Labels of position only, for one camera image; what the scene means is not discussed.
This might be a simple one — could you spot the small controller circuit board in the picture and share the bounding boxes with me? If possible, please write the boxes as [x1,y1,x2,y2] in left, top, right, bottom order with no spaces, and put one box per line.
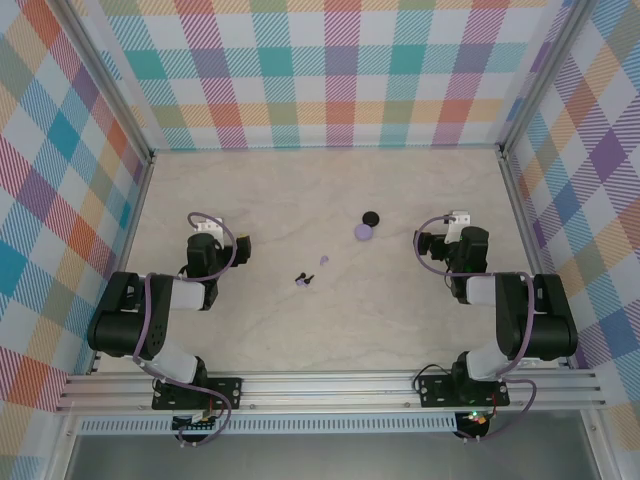
[172,412,221,434]
[459,409,491,429]

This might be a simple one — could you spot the grey metal panel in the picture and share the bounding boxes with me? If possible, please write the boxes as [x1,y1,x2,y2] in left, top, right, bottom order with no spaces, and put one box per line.
[47,432,619,480]

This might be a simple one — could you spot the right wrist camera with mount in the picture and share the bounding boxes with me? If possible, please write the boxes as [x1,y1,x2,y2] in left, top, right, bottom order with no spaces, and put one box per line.
[444,209,473,245]

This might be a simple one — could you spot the aluminium floor rail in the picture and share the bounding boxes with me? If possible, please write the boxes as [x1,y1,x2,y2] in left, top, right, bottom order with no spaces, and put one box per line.
[498,149,576,371]
[89,152,156,374]

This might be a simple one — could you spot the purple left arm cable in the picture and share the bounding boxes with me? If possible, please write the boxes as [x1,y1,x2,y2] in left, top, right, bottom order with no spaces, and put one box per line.
[132,212,239,448]

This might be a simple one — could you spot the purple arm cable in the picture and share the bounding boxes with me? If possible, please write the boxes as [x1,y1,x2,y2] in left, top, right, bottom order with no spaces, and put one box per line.
[413,214,539,444]
[132,212,239,448]

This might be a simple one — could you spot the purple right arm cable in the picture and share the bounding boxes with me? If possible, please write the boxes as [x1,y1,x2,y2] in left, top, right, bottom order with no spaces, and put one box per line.
[413,214,539,444]

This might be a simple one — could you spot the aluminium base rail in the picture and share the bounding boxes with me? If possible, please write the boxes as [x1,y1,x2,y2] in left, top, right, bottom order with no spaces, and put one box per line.
[54,369,606,414]

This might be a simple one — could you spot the aluminium frame post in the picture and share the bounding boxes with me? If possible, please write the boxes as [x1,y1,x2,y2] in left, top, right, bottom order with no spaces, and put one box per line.
[497,0,594,156]
[47,0,156,166]

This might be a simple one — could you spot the slotted grey cable duct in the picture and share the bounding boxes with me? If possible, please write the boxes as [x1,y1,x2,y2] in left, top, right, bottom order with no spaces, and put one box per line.
[79,412,459,436]

